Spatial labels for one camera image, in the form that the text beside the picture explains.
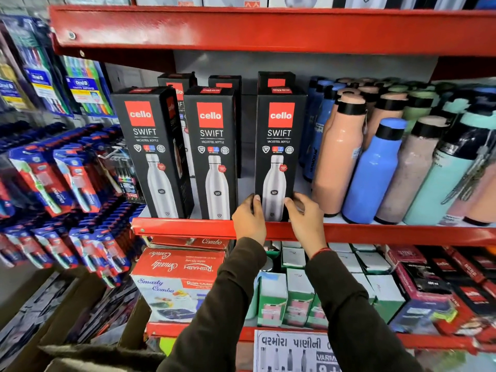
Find pile of dark packets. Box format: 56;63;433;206
0;270;141;361

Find rows of red-blue toothbrush packs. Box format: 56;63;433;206
0;122;147;289

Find row of pastel water bottles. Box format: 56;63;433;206
298;76;496;227

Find red white lunch set box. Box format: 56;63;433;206
130;247;226;324
144;235;231;251

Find group of black bottle boxes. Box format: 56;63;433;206
110;71;297;221

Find person's right forearm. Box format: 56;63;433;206
305;249;425;372

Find pile of red black packets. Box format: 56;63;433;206
379;244;496;345

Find row of boxes above shelf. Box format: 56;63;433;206
62;0;496;11

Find red metal shelf board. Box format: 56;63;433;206
145;321;496;355
48;5;496;73
131;216;496;247

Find black steel flask carton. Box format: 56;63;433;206
254;86;308;223

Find group of green white boxes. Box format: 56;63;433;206
245;240;406;330

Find white paper sign with bottles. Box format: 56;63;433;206
253;329;342;372

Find dark fur trim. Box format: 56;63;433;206
38;344;166;372

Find brown cardboard box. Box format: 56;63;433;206
0;266;152;372

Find person's left forearm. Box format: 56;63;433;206
157;236;268;372

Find hanging blue toothbrush multipacks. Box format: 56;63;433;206
0;14;118;120

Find person's left hand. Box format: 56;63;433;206
232;194;267;247

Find person's right hand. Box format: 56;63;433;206
284;192;328;259

